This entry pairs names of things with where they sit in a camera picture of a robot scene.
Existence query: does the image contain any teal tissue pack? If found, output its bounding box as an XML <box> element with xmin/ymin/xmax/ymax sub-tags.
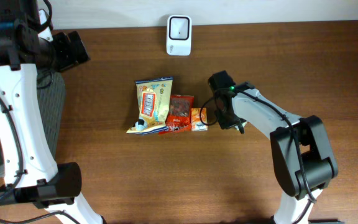
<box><xmin>236</xmin><ymin>120</ymin><xmax>247</xmax><ymax>129</ymax></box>

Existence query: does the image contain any orange tissue pack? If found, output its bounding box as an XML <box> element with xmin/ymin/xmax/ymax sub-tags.
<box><xmin>191</xmin><ymin>108</ymin><xmax>208</xmax><ymax>131</ymax></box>

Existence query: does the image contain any red snack bag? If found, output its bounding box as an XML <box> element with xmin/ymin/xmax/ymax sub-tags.
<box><xmin>159</xmin><ymin>95</ymin><xmax>194</xmax><ymax>134</ymax></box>

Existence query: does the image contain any yellow snack bag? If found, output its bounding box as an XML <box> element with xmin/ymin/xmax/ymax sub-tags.
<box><xmin>126</xmin><ymin>77</ymin><xmax>173</xmax><ymax>135</ymax></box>

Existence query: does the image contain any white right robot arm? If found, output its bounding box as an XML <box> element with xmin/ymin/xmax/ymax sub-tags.
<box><xmin>208</xmin><ymin>71</ymin><xmax>339</xmax><ymax>224</ymax></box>

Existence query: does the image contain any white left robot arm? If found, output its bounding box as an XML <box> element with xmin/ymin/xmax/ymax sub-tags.
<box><xmin>0</xmin><ymin>1</ymin><xmax>104</xmax><ymax>223</ymax></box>

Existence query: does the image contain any white barcode scanner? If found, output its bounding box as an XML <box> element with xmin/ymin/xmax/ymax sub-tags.
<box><xmin>166</xmin><ymin>15</ymin><xmax>192</xmax><ymax>56</ymax></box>

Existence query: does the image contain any grey plastic mesh basket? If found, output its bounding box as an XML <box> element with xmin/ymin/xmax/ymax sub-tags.
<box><xmin>0</xmin><ymin>69</ymin><xmax>66</xmax><ymax>177</ymax></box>

